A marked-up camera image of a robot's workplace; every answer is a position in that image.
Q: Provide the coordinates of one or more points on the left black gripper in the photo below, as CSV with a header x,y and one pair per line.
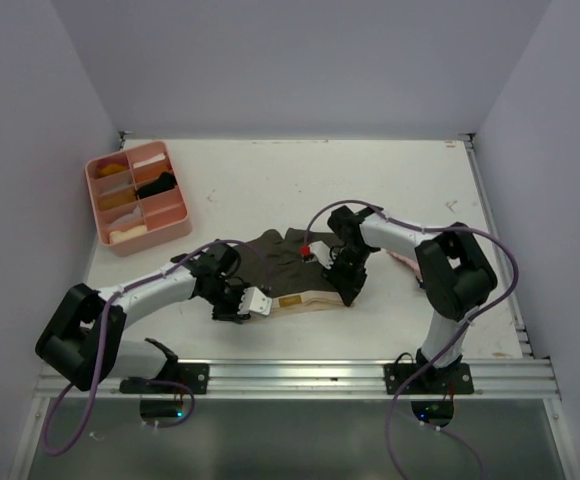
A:
x,y
231,313

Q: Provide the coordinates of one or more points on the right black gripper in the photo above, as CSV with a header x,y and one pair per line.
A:
x,y
348,286

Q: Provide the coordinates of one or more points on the olive green underwear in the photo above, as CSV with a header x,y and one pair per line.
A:
x,y
273,260

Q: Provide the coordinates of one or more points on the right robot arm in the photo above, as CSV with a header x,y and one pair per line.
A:
x,y
457,277

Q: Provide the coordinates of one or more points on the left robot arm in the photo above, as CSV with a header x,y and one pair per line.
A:
x,y
83,340

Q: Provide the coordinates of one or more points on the pink underwear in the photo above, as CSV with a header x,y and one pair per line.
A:
x,y
411,264

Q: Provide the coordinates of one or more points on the cream rolled garment in tray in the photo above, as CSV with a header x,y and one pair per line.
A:
x,y
119,236

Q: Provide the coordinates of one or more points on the black rolled garment in tray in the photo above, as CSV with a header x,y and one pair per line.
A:
x,y
165,182

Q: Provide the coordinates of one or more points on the pink divided organizer tray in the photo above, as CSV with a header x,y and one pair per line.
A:
x,y
137,199

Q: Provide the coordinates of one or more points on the orange rolled garment in tray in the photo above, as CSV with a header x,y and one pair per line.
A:
x,y
114,200

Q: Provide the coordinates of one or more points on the white rolled garment in tray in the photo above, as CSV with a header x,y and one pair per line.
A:
x,y
149,161

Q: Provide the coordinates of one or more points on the yellow rolled garment in tray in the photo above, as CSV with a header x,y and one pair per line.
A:
x,y
107,168

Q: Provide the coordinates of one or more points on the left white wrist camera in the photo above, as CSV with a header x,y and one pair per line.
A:
x,y
255,301

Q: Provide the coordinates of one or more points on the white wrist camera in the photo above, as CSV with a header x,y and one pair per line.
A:
x,y
318,252
255,301

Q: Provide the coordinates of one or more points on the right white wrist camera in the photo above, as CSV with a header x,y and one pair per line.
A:
x,y
318,252

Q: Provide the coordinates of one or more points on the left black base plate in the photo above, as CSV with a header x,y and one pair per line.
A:
x,y
174,379

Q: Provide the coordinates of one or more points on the aluminium mounting rail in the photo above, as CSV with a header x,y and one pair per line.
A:
x,y
511,379

